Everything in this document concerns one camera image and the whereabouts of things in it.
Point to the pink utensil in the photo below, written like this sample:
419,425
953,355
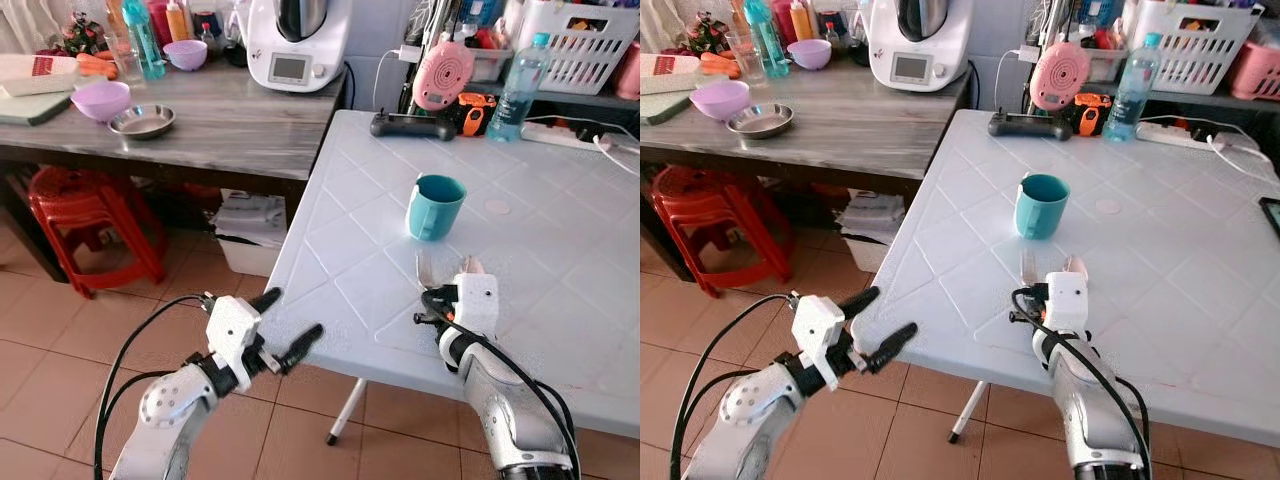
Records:
1076,265

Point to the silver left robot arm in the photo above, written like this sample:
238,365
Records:
745,415
165,410

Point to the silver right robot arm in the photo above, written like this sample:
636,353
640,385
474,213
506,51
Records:
1085,410
500,410

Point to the white storage bin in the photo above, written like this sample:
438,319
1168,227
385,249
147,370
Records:
250,235
870,232

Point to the white table leg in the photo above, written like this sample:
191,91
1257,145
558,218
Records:
347,412
968,412

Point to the teal mug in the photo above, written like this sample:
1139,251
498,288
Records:
1040,208
435,210

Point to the black game controller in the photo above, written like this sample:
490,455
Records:
1030,126
412,127

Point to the red plastic stool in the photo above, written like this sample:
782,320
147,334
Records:
85,205
710,205

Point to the orange and black tool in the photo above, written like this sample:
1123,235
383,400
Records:
1092,115
476,115

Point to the steel dish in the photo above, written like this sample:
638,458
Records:
760,121
141,122

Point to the white power strip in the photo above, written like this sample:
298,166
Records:
1180,134
560,136

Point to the clear bottle with blue cap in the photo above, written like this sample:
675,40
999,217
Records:
1133,95
518,95

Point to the pink round device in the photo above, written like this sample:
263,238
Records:
1060,75
443,75

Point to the clear plastic box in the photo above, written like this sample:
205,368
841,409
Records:
1108,64
492,64

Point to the large purple bowl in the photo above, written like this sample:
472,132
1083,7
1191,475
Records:
720,99
100,100

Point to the white charger plug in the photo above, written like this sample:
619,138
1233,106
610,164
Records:
1030,54
411,54

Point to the white kitchen machine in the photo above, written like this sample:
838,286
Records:
920,50
300,50

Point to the small purple bowl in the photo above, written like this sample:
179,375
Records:
185,55
809,54

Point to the small dark bottle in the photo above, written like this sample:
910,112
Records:
208,37
832,37

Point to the clear drinking glass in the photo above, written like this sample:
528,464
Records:
122,62
742,58

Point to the orange carrots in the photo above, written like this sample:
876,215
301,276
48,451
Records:
97,66
720,65

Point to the green cutting board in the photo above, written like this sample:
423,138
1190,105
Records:
662,108
30,110

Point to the teal drinking bottle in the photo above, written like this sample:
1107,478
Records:
767,38
145,40

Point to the orange bottle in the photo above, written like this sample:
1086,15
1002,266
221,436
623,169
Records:
177,22
801,21

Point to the white laundry basket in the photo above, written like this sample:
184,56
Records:
1195,50
585,50

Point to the red container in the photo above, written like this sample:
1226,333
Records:
159,20
781,18

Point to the white box with red print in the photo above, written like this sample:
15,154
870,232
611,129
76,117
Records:
35,75
668,74

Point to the pink plastic basket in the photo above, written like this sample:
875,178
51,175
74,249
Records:
630,72
1255,72

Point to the plant with red flowers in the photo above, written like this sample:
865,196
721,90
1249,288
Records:
708,35
78,35

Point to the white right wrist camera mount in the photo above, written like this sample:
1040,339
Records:
1068,300
477,300

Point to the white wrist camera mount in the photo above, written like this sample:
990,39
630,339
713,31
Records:
815,325
1068,300
232,325
477,300

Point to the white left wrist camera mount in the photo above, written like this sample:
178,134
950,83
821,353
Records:
232,325
815,325

